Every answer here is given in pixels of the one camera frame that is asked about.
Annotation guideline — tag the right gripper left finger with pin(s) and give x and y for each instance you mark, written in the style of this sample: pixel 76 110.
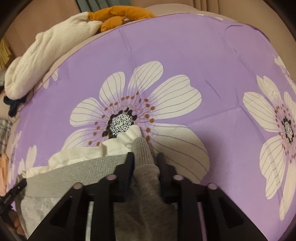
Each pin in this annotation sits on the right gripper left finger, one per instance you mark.
pixel 68 219

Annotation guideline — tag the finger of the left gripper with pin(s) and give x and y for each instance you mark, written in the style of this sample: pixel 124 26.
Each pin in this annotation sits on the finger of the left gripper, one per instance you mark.
pixel 16 190

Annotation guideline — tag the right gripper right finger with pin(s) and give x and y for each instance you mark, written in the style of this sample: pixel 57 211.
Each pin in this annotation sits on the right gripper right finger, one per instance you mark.
pixel 203 212

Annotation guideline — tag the grey sweatshirt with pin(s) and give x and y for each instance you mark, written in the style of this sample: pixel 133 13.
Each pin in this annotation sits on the grey sweatshirt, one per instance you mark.
pixel 144 215

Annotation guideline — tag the pink folded cloth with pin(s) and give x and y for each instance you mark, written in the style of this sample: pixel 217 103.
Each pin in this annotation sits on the pink folded cloth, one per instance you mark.
pixel 4 161

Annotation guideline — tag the plaid grey shirt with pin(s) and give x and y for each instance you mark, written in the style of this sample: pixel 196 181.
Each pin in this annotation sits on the plaid grey shirt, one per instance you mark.
pixel 5 131

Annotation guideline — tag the dark navy garment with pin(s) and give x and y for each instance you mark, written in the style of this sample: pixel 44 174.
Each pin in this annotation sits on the dark navy garment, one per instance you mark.
pixel 14 104

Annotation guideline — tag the cream fleece garment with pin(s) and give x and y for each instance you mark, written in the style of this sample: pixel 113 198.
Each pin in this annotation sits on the cream fleece garment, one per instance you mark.
pixel 27 70

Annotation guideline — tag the purple floral bedsheet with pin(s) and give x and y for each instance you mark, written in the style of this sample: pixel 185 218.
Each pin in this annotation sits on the purple floral bedsheet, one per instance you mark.
pixel 211 94

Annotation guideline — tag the yellow hanging cloth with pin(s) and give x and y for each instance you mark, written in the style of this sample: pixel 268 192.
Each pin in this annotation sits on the yellow hanging cloth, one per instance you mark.
pixel 5 54

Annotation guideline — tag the orange knit garment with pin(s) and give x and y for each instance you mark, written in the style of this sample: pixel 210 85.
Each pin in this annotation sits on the orange knit garment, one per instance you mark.
pixel 115 16

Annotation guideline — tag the teal curtain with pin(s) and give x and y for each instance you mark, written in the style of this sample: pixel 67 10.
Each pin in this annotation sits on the teal curtain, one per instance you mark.
pixel 94 5

